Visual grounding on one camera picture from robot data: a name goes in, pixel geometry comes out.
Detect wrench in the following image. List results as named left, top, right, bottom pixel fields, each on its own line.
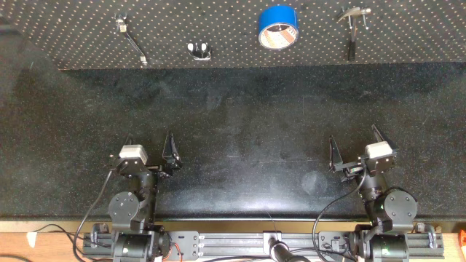
left=115, top=17, right=149, bottom=68

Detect white-tipped metal hook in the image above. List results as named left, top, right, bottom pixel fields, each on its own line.
left=186, top=41, right=213, bottom=61

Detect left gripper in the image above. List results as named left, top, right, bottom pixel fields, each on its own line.
left=111, top=130, right=183, bottom=179

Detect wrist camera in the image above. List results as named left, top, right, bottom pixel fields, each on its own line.
left=364, top=140, right=395, bottom=160
left=118, top=144, right=149, bottom=165

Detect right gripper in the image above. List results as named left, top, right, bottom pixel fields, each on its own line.
left=328, top=123, right=400, bottom=182

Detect mounting rail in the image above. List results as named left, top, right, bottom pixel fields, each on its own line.
left=82, top=222, right=446, bottom=262

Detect white tape piece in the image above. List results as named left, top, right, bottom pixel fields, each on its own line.
left=25, top=231, right=39, bottom=250

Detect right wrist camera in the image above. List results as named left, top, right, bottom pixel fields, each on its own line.
left=364, top=140, right=395, bottom=160

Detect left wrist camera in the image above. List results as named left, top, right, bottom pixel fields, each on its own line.
left=118, top=144, right=149, bottom=165

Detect hammer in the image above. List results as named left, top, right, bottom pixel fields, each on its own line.
left=336, top=6, right=373, bottom=63

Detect black cable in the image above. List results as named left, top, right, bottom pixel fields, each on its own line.
left=312, top=170, right=368, bottom=261
left=71, top=169, right=114, bottom=262

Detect roll of blue tape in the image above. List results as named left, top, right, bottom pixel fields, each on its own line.
left=257, top=4, right=300, bottom=51

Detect black pegboard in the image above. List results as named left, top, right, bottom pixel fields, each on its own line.
left=0, top=0, right=466, bottom=71

